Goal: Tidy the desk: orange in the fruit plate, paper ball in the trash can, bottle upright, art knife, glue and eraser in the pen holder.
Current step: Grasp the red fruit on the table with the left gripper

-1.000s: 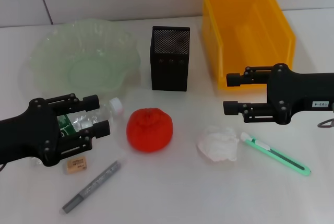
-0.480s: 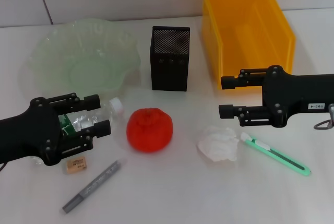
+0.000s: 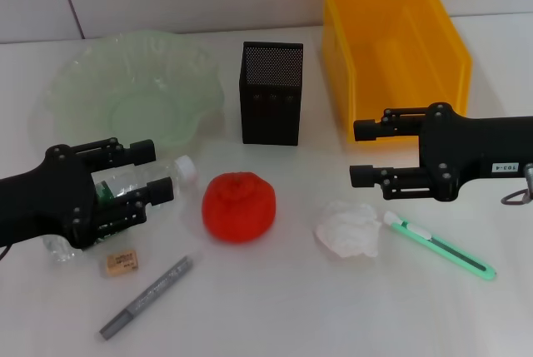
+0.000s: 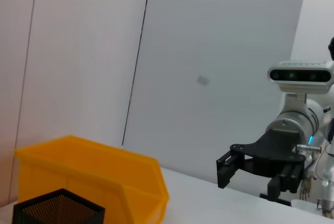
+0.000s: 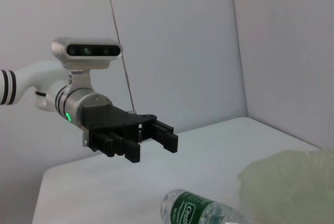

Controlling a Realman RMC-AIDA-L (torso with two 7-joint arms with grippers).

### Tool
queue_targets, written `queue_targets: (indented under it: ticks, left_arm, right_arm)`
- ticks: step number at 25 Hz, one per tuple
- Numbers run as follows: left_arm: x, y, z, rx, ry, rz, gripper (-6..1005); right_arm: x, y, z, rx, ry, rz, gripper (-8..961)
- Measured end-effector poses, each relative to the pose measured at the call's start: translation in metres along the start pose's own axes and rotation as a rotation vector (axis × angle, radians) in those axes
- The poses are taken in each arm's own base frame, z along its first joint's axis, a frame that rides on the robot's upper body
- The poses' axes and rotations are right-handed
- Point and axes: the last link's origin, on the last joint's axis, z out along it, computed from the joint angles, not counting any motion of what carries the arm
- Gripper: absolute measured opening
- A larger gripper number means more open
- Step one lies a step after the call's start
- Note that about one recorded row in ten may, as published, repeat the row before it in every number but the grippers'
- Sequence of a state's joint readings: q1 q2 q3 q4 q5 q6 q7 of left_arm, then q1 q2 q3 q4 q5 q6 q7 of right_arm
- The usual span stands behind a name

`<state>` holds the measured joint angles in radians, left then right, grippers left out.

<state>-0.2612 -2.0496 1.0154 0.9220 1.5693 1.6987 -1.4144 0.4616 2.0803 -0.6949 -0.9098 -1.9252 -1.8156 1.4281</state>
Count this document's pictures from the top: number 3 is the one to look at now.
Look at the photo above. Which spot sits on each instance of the grey marker pen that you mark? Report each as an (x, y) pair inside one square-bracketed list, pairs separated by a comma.
[(150, 294)]

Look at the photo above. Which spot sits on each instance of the white paper ball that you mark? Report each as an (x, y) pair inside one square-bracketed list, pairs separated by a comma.
[(347, 230)]

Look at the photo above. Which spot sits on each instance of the green glass fruit plate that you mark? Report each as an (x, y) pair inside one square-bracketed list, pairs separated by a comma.
[(137, 82)]

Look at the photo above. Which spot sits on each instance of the yellow plastic bin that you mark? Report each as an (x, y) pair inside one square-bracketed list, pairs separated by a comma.
[(399, 61)]

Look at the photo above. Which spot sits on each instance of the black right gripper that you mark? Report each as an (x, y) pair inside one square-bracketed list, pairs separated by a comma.
[(466, 145)]

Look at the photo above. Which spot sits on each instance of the green utility knife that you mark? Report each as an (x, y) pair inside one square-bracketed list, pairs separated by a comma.
[(441, 246)]

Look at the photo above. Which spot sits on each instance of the clear plastic water bottle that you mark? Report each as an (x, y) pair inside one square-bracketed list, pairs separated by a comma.
[(185, 167)]

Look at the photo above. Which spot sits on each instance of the black mesh pen holder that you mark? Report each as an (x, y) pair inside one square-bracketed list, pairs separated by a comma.
[(270, 115)]

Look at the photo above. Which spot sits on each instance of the small beige eraser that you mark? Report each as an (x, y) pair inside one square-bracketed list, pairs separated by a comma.
[(121, 264)]

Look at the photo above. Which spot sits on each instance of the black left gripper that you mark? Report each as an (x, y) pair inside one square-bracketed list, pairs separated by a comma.
[(46, 199)]

